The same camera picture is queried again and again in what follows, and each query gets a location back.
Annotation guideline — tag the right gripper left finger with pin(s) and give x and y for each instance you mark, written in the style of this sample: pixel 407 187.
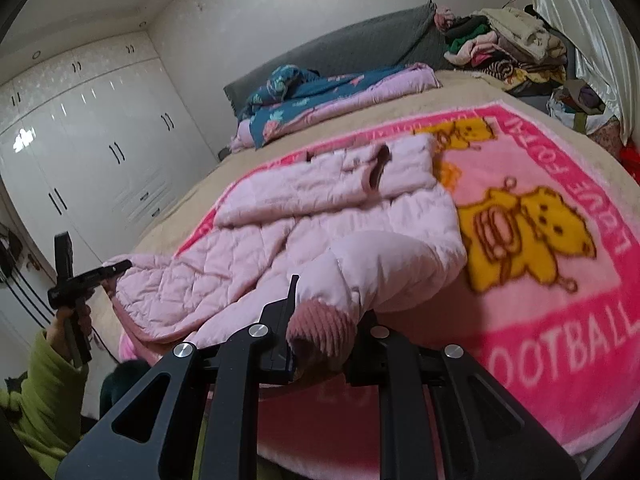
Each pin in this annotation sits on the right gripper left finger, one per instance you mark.
pixel 194 413

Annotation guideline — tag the dark grey headboard cover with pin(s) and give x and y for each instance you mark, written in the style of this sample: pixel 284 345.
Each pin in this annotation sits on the dark grey headboard cover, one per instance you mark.
pixel 402 37

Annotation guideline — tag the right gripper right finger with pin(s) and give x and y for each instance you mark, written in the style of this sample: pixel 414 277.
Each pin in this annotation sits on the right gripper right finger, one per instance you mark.
pixel 443 416

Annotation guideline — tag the shiny white curtain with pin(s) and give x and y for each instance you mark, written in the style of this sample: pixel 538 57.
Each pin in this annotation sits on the shiny white curtain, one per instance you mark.
pixel 608 56

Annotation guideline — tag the person's left hand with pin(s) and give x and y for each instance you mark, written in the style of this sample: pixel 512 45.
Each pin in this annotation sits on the person's left hand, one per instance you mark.
pixel 59 334

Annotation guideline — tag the light pink quilted jacket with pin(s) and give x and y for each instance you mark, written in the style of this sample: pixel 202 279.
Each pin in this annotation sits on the light pink quilted jacket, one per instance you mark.
pixel 345 232

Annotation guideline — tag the green jacket sleeve forearm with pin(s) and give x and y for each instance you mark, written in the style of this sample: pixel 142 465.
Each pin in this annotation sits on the green jacket sleeve forearm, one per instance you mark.
pixel 45 414

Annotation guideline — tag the blue floral pink quilt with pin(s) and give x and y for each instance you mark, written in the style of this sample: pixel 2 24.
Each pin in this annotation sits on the blue floral pink quilt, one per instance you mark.
pixel 294 99

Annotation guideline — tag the pile of assorted clothes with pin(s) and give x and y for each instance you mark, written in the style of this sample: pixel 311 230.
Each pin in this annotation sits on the pile of assorted clothes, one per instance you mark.
pixel 507 44

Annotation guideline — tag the white wardrobe with drawers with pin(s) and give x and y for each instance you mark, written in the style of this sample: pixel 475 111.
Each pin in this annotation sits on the white wardrobe with drawers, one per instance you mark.
pixel 97 143

